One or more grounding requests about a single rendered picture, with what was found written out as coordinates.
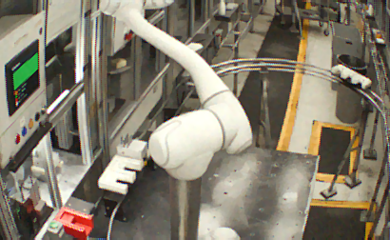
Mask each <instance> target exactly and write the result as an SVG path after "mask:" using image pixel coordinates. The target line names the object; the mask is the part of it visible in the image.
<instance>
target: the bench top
mask: <svg viewBox="0 0 390 240"><path fill-rule="evenodd" d="M319 159H320V156H319V155H312V154H307V153H304V154H302V153H297V152H293V151H281V150H273V149H266V148H264V149H260V148H254V147H248V148H247V149H246V150H244V151H243V152H241V153H239V154H232V153H230V154H228V153H226V152H225V150H224V149H223V150H220V151H217V152H215V153H214V155H213V157H212V159H211V161H210V163H209V165H208V167H207V170H205V172H204V173H203V175H202V192H201V207H200V223H199V237H198V240H203V239H204V238H205V235H206V234H208V233H209V232H210V231H211V230H215V229H219V228H230V229H232V230H234V231H235V232H237V235H239V236H240V238H241V240H302V234H303V232H304V227H305V223H306V220H307V215H308V213H309V209H310V203H311V201H312V194H313V190H314V188H315V181H316V175H317V172H318V165H319ZM276 164H278V166H275V165H276ZM155 167H157V168H158V169H157V171H154V170H148V169H144V174H143V175H142V177H141V179H140V181H139V182H138V184H137V185H136V187H135V188H134V190H133V192H132V194H127V196H126V198H125V199H124V202H125V203H124V205H123V206H122V209H123V211H124V218H126V219H127V220H126V222H121V221H117V220H114V219H113V220H112V221H113V223H112V225H111V226H112V228H111V234H110V239H109V240H170V238H169V237H170V217H169V195H170V189H169V174H168V173H167V171H166V169H164V168H162V167H160V166H158V165H157V164H156V163H155ZM234 170H236V171H234ZM224 192H227V194H224ZM105 212H107V211H106V210H105V200H102V201H100V204H99V205H98V207H97V209H96V211H95V213H94V215H93V223H94V225H95V226H93V229H92V230H91V232H90V234H89V238H96V239H103V240H107V231H108V225H109V221H110V218H109V217H105V216H104V214H105Z"/></svg>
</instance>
